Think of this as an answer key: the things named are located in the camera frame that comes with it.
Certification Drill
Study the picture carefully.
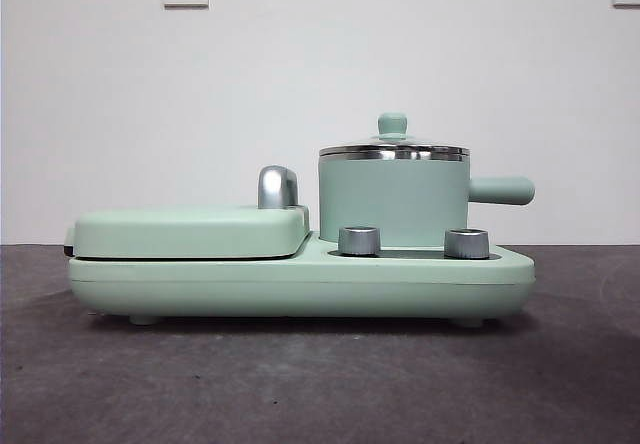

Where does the silver control knob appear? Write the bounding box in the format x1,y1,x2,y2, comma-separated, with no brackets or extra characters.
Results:
444,227,490,260
338,224,382,257

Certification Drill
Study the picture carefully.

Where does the mint green griddle lid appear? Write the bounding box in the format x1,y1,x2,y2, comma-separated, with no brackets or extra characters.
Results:
63,203,311,260

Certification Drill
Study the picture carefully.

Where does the glass pot lid green knob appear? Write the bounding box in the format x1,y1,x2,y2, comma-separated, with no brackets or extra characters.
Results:
318,111,471,159

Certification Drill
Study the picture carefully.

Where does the mint green pot with handle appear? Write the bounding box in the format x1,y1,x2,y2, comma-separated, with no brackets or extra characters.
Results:
317,151,537,245

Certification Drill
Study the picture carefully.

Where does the chrome griddle lid handle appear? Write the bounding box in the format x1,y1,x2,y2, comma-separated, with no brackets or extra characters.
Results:
257,164,302,211

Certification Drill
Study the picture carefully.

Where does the mint green breakfast maker base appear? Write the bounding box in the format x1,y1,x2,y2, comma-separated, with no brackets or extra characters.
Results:
68,228,536,326

